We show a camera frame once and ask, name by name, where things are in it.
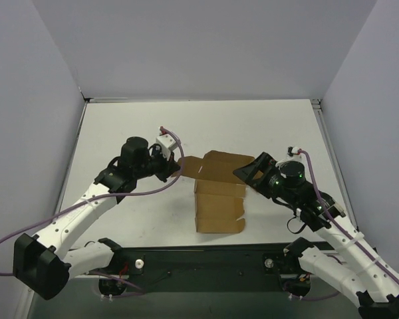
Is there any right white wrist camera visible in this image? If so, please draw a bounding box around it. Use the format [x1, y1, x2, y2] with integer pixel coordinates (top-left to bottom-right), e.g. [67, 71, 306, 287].
[286, 146, 302, 162]

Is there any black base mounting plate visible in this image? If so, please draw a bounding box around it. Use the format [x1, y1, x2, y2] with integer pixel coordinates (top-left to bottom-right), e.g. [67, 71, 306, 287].
[90, 243, 311, 296]

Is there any brown cardboard paper box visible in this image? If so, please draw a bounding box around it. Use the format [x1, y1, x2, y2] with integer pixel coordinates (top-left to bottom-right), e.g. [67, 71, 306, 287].
[182, 150, 254, 234]

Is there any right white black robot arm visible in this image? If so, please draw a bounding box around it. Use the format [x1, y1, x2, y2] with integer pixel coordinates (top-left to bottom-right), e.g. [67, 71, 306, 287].
[233, 147, 399, 318]

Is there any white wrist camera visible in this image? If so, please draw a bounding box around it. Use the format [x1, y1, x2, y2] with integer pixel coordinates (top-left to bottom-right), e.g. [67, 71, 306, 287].
[286, 146, 302, 162]
[156, 126, 180, 160]

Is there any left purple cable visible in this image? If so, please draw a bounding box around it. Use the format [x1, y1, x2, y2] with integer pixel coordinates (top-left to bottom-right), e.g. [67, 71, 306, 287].
[0, 126, 186, 276]

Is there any aluminium table frame rail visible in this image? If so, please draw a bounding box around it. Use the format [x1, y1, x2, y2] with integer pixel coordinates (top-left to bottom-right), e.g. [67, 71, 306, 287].
[311, 98, 386, 278]

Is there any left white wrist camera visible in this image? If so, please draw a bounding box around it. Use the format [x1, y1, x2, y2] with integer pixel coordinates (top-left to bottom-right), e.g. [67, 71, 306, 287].
[156, 126, 180, 160]

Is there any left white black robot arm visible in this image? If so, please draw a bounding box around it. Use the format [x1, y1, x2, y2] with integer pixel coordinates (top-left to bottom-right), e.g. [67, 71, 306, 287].
[13, 129, 183, 300]

